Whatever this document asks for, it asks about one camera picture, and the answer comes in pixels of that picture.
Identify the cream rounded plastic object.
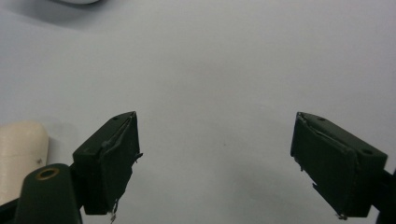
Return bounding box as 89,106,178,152
0,120,50,206

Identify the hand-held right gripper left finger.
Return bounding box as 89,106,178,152
72,110,144,217

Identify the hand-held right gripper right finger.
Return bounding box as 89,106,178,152
290,111,389,220

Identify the white round object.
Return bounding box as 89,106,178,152
59,0,101,6

